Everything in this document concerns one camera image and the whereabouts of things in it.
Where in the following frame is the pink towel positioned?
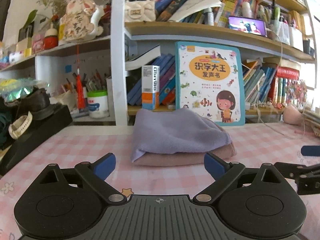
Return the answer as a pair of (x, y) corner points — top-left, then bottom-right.
(131, 123), (235, 167)

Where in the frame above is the lavender towel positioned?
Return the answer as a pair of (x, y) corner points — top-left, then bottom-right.
(131, 108), (232, 162)

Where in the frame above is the pink plush toy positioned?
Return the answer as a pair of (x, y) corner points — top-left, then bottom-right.
(283, 105), (303, 126)

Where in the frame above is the red books row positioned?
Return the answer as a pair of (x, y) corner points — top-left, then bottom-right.
(268, 67), (299, 104)

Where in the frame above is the white jar green lid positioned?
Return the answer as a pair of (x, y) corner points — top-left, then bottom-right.
(87, 90), (110, 119)

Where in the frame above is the black box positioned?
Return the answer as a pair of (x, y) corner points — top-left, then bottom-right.
(1, 104), (73, 176)

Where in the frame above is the red tassel ornament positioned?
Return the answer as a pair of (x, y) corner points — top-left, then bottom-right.
(76, 44), (86, 110)

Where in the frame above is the slanted colourful books stack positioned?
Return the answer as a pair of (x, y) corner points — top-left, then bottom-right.
(242, 59), (277, 104)

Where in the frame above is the children's character sound book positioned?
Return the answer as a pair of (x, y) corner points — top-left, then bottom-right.
(175, 41), (245, 126)

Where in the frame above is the white wristwatch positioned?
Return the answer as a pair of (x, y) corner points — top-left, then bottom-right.
(8, 111), (33, 140)

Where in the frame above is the white orange medicine box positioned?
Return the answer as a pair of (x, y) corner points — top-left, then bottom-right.
(142, 65), (159, 111)

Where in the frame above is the blue books stack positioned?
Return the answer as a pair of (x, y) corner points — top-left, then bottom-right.
(127, 54), (175, 110)

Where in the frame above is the wooden bookshelf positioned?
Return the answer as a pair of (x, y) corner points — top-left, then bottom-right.
(0, 0), (318, 127)

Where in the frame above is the lucky cat figurine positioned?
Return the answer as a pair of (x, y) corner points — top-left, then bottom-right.
(58, 0), (104, 43)

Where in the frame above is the clear thin cable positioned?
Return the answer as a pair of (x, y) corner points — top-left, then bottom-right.
(257, 28), (307, 140)

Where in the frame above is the cream pearl handle handbag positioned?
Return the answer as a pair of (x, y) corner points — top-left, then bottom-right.
(124, 0), (156, 23)

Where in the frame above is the white shelf upright post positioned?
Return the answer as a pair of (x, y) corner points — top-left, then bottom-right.
(110, 0), (127, 126)

